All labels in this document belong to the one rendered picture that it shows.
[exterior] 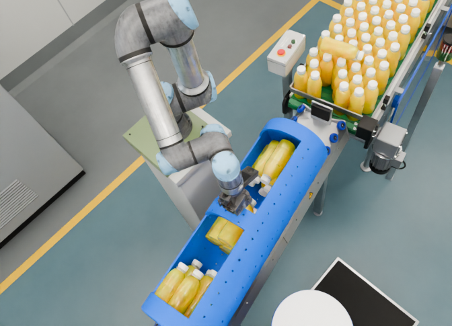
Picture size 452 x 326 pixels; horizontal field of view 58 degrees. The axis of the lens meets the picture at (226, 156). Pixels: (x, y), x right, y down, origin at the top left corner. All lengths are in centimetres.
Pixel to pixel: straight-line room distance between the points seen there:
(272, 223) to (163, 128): 55
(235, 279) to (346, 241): 139
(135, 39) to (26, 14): 276
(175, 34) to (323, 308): 104
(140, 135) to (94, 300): 145
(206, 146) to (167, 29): 34
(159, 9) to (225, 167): 46
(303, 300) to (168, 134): 77
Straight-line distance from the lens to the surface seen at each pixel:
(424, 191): 294
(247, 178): 133
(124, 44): 118
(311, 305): 156
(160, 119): 119
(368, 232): 276
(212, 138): 120
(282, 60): 198
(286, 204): 152
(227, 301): 144
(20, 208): 308
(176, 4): 118
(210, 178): 186
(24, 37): 396
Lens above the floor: 258
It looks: 60 degrees down
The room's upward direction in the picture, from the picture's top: 17 degrees counter-clockwise
